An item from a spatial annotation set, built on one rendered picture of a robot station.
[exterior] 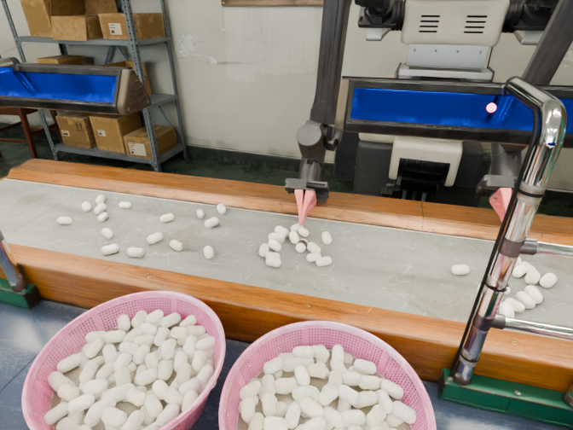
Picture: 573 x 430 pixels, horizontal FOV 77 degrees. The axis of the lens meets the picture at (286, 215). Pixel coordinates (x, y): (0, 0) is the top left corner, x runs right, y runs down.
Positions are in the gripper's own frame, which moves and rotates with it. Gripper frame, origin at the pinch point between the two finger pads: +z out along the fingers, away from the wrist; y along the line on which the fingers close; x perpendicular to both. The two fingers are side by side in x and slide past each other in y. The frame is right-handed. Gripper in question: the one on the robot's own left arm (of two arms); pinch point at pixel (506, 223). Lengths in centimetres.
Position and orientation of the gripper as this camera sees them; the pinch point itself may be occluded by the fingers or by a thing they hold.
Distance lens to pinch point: 86.5
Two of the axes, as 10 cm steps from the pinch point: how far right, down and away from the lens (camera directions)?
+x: 1.7, 3.4, 9.2
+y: 9.7, 1.1, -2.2
